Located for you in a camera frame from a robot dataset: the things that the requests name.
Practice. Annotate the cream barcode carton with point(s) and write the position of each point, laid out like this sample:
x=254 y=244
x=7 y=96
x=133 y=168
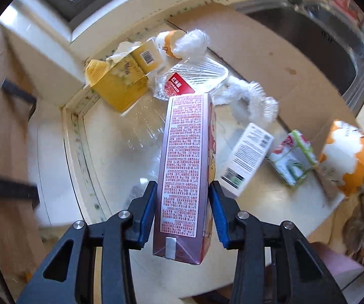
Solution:
x=147 y=57

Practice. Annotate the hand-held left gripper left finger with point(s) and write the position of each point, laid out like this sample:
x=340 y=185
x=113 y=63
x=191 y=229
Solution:
x=147 y=215

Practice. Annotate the green red drink carton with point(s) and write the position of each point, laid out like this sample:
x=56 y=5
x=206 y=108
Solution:
x=291 y=161

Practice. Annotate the white box black green print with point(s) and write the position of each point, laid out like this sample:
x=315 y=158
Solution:
x=248 y=155

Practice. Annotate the clear plastic bottle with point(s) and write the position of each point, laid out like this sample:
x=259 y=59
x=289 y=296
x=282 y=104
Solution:
x=144 y=123

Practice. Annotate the pink drink carton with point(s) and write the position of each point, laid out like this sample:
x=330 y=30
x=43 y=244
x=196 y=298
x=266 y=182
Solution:
x=182 y=164

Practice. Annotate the stainless steel sink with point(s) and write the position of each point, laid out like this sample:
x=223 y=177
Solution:
x=312 y=28

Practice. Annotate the large orange white paper cup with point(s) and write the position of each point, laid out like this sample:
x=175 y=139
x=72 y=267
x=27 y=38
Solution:
x=343 y=155

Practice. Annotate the yellow tissue box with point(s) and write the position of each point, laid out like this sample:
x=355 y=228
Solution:
x=118 y=88

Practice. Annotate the dark framed window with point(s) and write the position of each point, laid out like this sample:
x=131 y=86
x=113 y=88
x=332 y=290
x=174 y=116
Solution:
x=83 y=9

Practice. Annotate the small orange white paper cup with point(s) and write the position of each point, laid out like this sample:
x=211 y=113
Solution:
x=164 y=42

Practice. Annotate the clear plastic tray red label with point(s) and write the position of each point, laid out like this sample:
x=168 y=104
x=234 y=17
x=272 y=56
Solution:
x=197 y=72

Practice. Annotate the clear plastic wrap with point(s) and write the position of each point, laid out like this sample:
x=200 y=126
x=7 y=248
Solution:
x=191 y=42
x=251 y=101

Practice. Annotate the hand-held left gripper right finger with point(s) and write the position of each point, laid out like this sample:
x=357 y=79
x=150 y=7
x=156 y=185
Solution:
x=220 y=218

